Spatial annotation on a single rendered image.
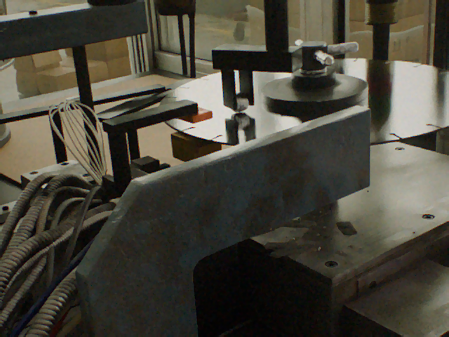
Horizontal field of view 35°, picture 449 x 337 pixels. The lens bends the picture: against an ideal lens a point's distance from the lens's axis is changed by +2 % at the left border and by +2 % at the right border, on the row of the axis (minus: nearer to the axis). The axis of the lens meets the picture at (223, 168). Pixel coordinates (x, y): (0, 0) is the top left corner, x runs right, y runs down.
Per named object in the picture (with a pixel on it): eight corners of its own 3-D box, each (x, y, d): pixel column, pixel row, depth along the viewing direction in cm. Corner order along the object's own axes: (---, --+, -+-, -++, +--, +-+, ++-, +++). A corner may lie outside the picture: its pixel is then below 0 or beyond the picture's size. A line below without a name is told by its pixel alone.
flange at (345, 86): (391, 93, 73) (391, 69, 72) (307, 116, 68) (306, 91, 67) (318, 76, 82) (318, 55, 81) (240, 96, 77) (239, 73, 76)
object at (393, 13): (379, 18, 103) (379, -4, 102) (405, 20, 99) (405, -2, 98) (357, 24, 100) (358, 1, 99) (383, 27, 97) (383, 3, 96)
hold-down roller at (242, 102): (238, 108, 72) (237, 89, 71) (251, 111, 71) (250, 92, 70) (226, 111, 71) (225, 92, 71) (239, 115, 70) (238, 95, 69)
